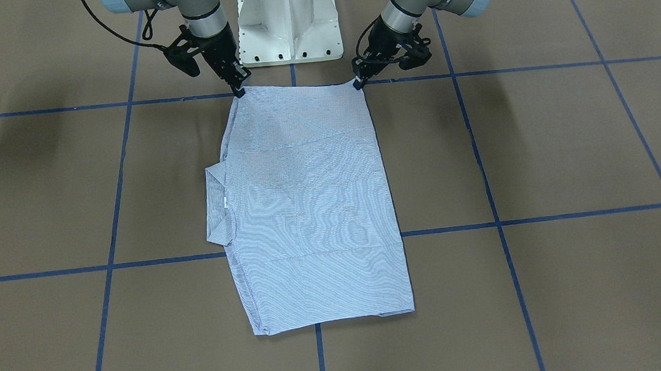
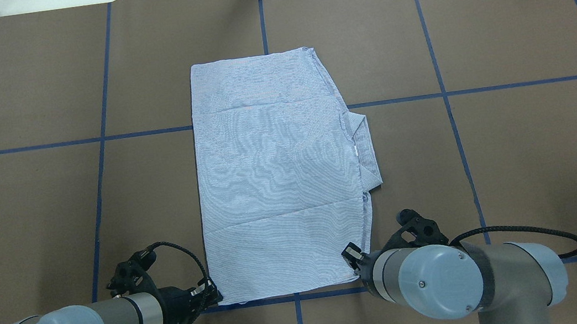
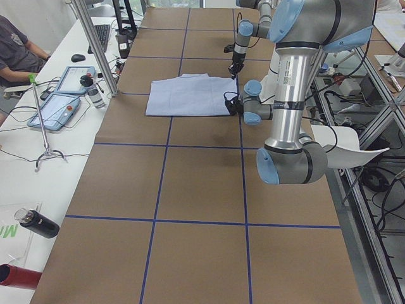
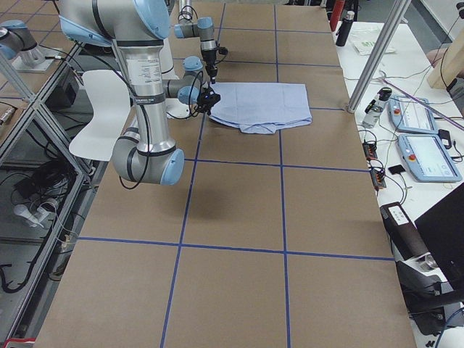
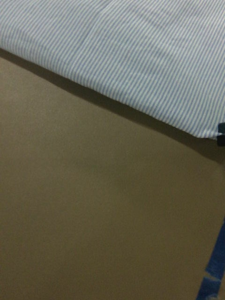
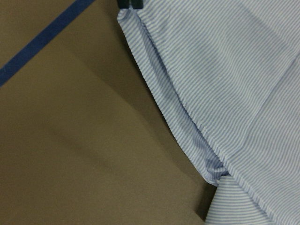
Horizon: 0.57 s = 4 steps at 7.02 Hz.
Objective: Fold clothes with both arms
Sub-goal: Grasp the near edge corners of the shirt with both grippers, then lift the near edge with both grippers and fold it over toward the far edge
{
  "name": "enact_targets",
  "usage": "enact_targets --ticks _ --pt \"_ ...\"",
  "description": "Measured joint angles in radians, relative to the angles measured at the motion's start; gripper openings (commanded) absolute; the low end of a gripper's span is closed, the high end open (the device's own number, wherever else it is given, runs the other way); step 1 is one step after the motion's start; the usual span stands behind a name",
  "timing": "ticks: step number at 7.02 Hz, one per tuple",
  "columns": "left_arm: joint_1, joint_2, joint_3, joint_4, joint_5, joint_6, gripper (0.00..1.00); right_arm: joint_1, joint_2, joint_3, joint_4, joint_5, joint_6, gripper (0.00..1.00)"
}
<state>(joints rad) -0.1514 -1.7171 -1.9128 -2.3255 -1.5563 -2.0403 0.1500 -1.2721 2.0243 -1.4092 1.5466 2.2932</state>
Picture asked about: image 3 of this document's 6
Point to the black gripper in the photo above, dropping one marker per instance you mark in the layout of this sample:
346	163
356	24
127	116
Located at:
237	59
233	108

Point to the light blue striped shirt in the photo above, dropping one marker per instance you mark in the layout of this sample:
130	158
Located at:
189	95

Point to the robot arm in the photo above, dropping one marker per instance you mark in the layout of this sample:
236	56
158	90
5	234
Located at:
247	29
298	29

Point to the black keyboard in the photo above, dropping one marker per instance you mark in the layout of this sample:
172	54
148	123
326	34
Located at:
103	33

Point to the clear water bottle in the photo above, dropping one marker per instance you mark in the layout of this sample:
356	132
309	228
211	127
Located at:
93	92

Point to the black computer mouse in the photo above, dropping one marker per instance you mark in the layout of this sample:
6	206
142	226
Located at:
78	58

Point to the upper teach pendant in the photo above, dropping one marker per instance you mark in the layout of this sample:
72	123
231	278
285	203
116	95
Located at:
69	82

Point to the teach pendant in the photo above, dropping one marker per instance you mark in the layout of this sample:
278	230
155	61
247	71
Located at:
58	109
69	82

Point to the lower teach pendant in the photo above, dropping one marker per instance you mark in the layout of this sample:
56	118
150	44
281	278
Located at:
58	109

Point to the metal stand with green tip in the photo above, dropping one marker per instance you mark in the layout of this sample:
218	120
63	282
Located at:
48	153

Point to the seated person in grey shirt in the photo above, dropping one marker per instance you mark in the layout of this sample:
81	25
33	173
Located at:
20	57

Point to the black thermos bottle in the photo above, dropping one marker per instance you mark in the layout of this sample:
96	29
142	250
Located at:
37	223

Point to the red bottle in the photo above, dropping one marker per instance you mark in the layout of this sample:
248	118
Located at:
17	277

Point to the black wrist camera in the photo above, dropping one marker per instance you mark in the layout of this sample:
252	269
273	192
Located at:
228	49
235	96

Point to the white camera pillar with base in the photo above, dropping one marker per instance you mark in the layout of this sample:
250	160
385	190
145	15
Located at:
269	82

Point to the aluminium frame post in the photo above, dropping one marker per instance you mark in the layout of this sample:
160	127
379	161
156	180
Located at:
93	40

